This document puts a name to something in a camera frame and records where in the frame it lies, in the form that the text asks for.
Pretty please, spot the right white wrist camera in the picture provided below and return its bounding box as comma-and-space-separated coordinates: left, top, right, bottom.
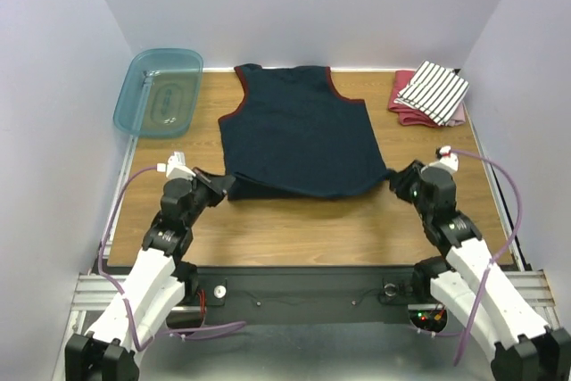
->
424, 145, 459, 175

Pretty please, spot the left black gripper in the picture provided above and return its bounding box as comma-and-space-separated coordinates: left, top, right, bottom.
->
185, 168, 236, 228

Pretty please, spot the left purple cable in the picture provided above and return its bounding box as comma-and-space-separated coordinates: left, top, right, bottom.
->
97, 165, 247, 353

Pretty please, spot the folded red tank top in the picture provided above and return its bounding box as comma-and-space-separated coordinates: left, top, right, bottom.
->
387, 70, 438, 128

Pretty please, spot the folded pink tank top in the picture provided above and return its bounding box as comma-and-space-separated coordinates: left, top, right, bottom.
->
445, 103, 466, 127

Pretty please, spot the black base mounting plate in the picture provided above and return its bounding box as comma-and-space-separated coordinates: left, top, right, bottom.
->
170, 265, 441, 326

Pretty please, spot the aluminium frame rail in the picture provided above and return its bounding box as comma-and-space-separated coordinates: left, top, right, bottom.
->
70, 137, 138, 311

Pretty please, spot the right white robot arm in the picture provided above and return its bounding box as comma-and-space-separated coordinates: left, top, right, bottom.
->
389, 154, 570, 380

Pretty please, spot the teal plastic bin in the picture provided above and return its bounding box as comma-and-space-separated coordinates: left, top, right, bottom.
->
113, 48, 203, 139

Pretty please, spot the striped white tank top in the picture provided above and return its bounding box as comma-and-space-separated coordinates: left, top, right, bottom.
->
395, 61, 469, 126

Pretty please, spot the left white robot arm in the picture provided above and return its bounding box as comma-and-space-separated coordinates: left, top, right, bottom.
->
64, 165, 236, 380

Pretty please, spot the navy blue tank top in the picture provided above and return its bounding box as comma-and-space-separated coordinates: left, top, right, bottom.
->
219, 63, 390, 201

